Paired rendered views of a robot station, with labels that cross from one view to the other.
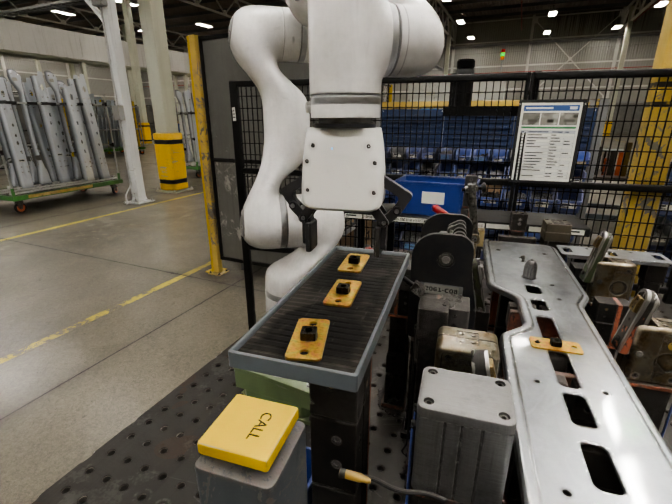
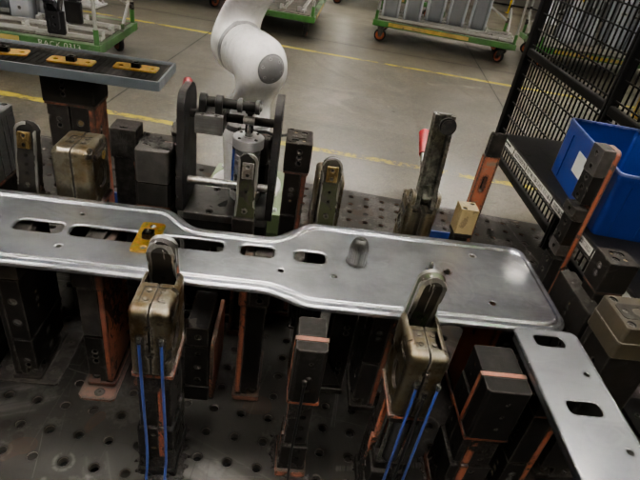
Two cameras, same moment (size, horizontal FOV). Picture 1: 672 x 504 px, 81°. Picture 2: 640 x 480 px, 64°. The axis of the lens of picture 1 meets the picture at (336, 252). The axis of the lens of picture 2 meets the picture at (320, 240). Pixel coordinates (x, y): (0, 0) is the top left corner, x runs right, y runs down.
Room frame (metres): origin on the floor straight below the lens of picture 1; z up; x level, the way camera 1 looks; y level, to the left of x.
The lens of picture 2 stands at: (0.61, -1.12, 1.49)
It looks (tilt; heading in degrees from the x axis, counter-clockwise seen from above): 33 degrees down; 67
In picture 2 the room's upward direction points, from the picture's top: 10 degrees clockwise
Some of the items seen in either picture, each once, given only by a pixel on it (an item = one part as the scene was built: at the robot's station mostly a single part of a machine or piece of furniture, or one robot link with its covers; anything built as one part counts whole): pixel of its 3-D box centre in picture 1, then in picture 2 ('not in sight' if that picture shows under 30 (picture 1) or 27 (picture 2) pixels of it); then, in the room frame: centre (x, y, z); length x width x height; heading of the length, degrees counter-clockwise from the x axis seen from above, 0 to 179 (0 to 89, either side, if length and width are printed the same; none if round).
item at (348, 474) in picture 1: (390, 485); not in sight; (0.34, -0.06, 1.00); 0.12 x 0.01 x 0.01; 72
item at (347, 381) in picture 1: (342, 295); (72, 63); (0.50, -0.01, 1.16); 0.37 x 0.14 x 0.02; 162
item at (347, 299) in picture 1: (343, 289); (70, 58); (0.50, -0.01, 1.17); 0.08 x 0.04 x 0.01; 166
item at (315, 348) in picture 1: (308, 334); (4, 49); (0.38, 0.03, 1.17); 0.08 x 0.04 x 0.01; 174
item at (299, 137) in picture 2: not in sight; (288, 230); (0.90, -0.26, 0.91); 0.07 x 0.05 x 0.42; 72
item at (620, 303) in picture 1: (599, 354); (301, 403); (0.83, -0.64, 0.84); 0.11 x 0.08 x 0.29; 72
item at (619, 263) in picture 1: (601, 320); (394, 418); (0.95, -0.72, 0.87); 0.12 x 0.09 x 0.35; 72
